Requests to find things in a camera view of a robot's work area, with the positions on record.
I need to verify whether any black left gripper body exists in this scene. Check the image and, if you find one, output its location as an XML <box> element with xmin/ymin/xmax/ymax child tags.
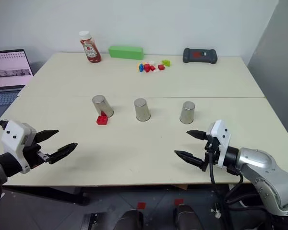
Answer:
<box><xmin>21</xmin><ymin>140</ymin><xmax>51</xmax><ymax>170</ymax></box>

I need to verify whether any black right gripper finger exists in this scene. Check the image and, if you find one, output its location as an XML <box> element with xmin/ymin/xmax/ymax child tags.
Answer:
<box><xmin>174</xmin><ymin>149</ymin><xmax>207</xmax><ymax>173</ymax></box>
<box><xmin>186</xmin><ymin>129</ymin><xmax>208</xmax><ymax>141</ymax></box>

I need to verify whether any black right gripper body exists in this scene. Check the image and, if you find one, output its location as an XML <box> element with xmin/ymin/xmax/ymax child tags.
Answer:
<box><xmin>203</xmin><ymin>136</ymin><xmax>222</xmax><ymax>166</ymax></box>

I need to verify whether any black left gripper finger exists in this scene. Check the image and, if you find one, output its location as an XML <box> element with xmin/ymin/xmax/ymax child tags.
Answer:
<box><xmin>36</xmin><ymin>129</ymin><xmax>60</xmax><ymax>145</ymax></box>
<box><xmin>47</xmin><ymin>142</ymin><xmax>78</xmax><ymax>165</ymax></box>

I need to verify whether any upturned steel cup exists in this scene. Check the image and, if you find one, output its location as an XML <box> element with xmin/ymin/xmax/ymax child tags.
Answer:
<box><xmin>179</xmin><ymin>101</ymin><xmax>196</xmax><ymax>124</ymax></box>
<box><xmin>133</xmin><ymin>98</ymin><xmax>151</xmax><ymax>122</ymax></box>

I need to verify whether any large red toy brick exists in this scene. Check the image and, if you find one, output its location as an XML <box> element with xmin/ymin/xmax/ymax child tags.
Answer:
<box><xmin>96</xmin><ymin>115</ymin><xmax>109</xmax><ymax>126</ymax></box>

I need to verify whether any dark rounded shape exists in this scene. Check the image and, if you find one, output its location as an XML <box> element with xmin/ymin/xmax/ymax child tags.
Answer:
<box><xmin>112</xmin><ymin>209</ymin><xmax>144</xmax><ymax>230</ymax></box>
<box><xmin>173</xmin><ymin>203</ymin><xmax>200</xmax><ymax>230</ymax></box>

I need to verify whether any tilted steel cup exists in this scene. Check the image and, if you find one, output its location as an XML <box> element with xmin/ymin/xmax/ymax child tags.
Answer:
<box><xmin>91</xmin><ymin>94</ymin><xmax>115</xmax><ymax>118</ymax></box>

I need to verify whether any grey laptop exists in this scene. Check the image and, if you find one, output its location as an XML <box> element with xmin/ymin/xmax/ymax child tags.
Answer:
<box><xmin>0</xmin><ymin>49</ymin><xmax>35</xmax><ymax>106</ymax></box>

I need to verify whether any black handheld controller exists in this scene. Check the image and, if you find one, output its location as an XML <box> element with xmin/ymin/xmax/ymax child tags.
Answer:
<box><xmin>182</xmin><ymin>47</ymin><xmax>218</xmax><ymax>65</ymax></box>

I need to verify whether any red ketchup bottle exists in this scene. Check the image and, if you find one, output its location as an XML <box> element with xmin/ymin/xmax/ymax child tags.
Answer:
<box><xmin>78</xmin><ymin>30</ymin><xmax>102</xmax><ymax>64</ymax></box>

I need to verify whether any green rectangular box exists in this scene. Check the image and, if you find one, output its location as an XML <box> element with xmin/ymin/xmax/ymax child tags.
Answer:
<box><xmin>108</xmin><ymin>45</ymin><xmax>145</xmax><ymax>60</ymax></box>

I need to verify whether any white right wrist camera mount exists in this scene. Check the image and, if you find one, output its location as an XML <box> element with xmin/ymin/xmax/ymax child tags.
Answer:
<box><xmin>205</xmin><ymin>119</ymin><xmax>232</xmax><ymax>169</ymax></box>

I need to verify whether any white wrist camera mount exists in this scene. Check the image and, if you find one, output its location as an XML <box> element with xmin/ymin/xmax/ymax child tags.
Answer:
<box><xmin>0</xmin><ymin>119</ymin><xmax>37</xmax><ymax>174</ymax></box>
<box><xmin>205</xmin><ymin>119</ymin><xmax>232</xmax><ymax>169</ymax></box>

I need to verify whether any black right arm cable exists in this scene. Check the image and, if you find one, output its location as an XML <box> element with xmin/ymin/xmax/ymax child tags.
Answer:
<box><xmin>207</xmin><ymin>152</ymin><xmax>246</xmax><ymax>207</ymax></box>

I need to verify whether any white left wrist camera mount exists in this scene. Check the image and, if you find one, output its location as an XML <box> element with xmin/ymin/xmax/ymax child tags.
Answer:
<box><xmin>0</xmin><ymin>119</ymin><xmax>37</xmax><ymax>174</ymax></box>

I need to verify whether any black table frame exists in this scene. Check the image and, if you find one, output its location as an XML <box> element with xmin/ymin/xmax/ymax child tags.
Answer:
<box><xmin>1</xmin><ymin>185</ymin><xmax>90</xmax><ymax>206</ymax></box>

